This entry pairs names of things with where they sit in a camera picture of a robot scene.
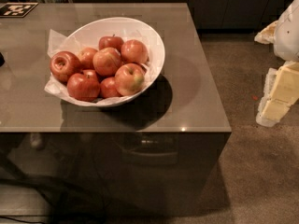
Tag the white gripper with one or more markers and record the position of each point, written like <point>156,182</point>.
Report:
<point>288,34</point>

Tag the red apple back right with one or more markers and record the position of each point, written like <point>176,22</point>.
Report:
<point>134,51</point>

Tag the red yellow apple front right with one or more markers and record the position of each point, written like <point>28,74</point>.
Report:
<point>129,79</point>

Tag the red apple back with stem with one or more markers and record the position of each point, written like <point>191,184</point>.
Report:
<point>110,42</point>

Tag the red apple centre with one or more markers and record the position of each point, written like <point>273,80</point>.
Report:
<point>107,61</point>

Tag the red apple front middle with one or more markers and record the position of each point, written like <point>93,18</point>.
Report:
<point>108,88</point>

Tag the white bowl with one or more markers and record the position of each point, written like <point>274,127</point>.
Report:
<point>117,22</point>

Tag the red apple back left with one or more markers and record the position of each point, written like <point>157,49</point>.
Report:
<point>86,57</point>

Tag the red apple front left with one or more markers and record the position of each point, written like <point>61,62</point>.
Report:
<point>83,87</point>

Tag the red apple far left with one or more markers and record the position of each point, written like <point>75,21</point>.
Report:
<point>64,64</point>

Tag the white paper liner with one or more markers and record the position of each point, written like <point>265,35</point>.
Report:
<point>57,42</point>

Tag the black white fiducial marker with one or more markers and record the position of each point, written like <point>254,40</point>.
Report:
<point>16,10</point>

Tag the dark object at left edge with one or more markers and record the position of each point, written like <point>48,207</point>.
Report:
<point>2,60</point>

